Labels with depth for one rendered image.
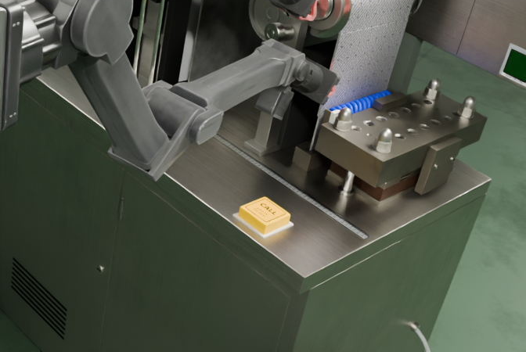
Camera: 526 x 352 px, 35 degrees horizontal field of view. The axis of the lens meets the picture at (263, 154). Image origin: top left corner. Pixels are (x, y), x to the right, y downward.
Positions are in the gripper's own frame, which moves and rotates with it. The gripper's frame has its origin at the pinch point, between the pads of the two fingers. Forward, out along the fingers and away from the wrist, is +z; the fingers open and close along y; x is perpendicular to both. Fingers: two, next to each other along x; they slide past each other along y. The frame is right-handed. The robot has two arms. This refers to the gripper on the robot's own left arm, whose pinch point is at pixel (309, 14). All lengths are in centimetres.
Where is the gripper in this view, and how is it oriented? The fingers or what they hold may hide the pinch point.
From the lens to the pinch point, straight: 167.0
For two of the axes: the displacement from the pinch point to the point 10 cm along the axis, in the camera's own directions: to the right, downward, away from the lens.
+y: 7.1, 4.7, -5.1
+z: 3.9, 3.3, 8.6
